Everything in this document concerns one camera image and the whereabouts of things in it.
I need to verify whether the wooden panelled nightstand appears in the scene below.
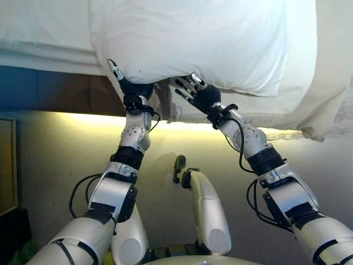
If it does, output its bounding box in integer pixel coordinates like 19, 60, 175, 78
0, 115, 19, 218

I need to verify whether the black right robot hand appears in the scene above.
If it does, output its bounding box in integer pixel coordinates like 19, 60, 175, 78
174, 71, 222, 113

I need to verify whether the silver robot leg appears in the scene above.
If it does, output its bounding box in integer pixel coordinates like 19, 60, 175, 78
180, 167, 232, 255
110, 204, 149, 265

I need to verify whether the black left elbow cable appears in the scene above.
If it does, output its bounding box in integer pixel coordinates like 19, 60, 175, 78
68, 173, 103, 219

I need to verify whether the black elbow cable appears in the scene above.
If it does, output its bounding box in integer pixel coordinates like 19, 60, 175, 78
246, 179, 295, 232
68, 173, 103, 219

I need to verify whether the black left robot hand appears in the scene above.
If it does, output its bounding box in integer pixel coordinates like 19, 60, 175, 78
106, 58, 154, 111

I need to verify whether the green leafy plant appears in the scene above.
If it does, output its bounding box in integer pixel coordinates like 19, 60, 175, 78
13, 240, 42, 265

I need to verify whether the black right elbow cable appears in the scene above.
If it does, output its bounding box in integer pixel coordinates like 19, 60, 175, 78
246, 179, 295, 232

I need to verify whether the black right robot foot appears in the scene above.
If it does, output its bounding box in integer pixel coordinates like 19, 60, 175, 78
173, 155, 187, 183

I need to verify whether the white pillow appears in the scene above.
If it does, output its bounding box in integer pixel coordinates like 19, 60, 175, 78
88, 0, 289, 97

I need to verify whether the silver right robot leg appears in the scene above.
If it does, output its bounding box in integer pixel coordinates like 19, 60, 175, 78
180, 167, 232, 255

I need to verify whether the grey striped area rug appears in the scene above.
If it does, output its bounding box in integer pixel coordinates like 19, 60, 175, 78
335, 91, 353, 136

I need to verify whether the silver robot torso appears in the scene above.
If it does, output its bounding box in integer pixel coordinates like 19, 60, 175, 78
148, 255, 265, 265

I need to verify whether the silver left robot leg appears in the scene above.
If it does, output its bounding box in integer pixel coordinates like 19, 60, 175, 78
110, 204, 149, 265

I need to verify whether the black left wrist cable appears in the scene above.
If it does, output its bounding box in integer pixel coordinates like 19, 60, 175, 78
143, 106, 161, 136

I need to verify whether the black box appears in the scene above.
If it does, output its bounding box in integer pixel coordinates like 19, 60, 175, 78
0, 208, 33, 265

